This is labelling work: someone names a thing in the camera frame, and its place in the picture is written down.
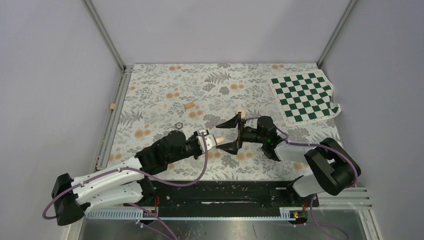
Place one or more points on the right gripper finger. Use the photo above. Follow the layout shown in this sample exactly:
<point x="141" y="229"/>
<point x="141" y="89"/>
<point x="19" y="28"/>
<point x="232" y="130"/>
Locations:
<point x="230" y="147"/>
<point x="231" y="123"/>

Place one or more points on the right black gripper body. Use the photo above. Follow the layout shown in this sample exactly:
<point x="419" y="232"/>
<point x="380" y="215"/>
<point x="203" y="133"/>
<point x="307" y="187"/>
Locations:
<point x="247" y="134"/>

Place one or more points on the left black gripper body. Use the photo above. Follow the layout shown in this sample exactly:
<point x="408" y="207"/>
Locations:
<point x="191" y="147"/>

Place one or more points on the beige earbud charging case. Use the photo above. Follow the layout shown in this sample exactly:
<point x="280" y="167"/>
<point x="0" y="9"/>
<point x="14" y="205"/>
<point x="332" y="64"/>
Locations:
<point x="219" y="139"/>

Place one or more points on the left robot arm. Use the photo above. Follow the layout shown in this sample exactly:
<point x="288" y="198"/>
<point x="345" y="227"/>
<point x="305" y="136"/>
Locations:
<point x="127" y="182"/>

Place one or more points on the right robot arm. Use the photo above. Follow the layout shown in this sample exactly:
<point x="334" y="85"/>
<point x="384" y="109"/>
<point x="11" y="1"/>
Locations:
<point x="332" y="168"/>

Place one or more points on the beige square case with earbud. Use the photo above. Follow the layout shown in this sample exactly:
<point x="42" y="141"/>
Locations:
<point x="242" y="113"/>

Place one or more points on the small cork cylinder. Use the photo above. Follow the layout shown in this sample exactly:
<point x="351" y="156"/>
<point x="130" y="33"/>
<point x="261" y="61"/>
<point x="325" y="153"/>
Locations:
<point x="189" y="105"/>

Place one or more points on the floral patterned table mat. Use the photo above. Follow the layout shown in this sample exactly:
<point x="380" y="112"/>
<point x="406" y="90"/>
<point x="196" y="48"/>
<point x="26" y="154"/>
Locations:
<point x="154" y="105"/>

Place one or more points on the green white checkerboard sheet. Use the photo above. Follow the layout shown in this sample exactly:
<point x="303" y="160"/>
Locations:
<point x="304" y="97"/>

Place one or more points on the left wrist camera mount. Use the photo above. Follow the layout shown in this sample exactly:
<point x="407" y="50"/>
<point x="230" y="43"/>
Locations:
<point x="206" y="140"/>

